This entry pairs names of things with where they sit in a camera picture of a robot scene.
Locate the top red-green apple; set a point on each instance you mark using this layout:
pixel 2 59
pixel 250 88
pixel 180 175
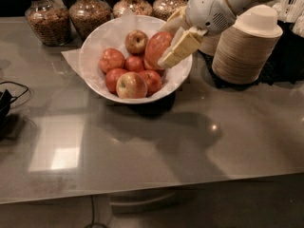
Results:
pixel 135 41

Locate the centre small red apple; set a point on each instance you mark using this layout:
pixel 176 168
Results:
pixel 134 63

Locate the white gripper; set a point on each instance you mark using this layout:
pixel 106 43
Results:
pixel 207 9

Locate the hidden middle red apple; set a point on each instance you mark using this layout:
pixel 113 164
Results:
pixel 153 81

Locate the leftmost glass cereal jar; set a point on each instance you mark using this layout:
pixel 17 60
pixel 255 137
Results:
pixel 49 20

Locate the white paper liner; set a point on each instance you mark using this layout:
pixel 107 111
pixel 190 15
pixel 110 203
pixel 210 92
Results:
pixel 71 57

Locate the front stack paper bowls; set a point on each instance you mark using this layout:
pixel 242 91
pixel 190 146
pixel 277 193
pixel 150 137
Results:
pixel 244 48

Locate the black device with cable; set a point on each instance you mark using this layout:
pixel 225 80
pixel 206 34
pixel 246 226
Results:
pixel 7 99

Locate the white bowl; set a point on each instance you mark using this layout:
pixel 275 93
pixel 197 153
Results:
pixel 91 64

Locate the stack paper bowls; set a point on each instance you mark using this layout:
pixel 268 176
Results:
pixel 209 45
pixel 244 48

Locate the glass cereal jar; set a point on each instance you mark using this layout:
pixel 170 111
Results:
pixel 87 15
pixel 49 20
pixel 163 9
pixel 139 7

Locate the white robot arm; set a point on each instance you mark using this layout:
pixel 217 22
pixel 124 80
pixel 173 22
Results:
pixel 238 6

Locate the rear stack paper bowls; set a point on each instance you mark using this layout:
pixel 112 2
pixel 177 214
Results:
pixel 209 45

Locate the large red apple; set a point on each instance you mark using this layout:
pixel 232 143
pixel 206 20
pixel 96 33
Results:
pixel 156 46

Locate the front yellow-red apple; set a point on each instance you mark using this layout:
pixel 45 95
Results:
pixel 131 85

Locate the lower left red apple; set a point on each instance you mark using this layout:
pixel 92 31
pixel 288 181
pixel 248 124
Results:
pixel 111 79

